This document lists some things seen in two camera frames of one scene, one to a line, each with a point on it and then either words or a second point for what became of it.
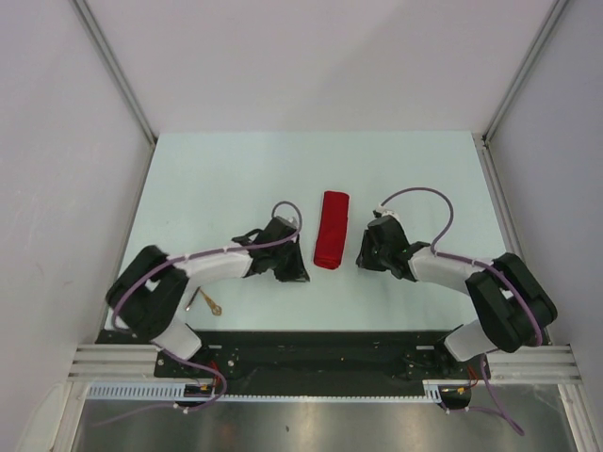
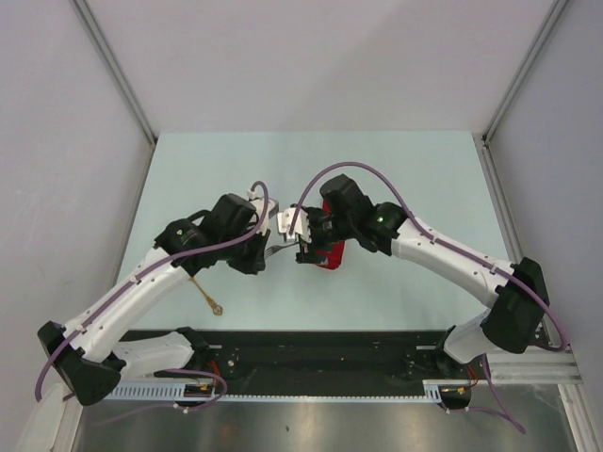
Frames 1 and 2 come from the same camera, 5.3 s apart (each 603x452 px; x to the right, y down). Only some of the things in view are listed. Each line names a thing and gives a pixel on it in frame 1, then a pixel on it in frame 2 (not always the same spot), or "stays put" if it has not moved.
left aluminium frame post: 121,78 stays put
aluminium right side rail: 500,201 stays put
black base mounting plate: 310,363 stays put
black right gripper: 365,259 to 309,257
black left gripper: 297,271 to 256,262
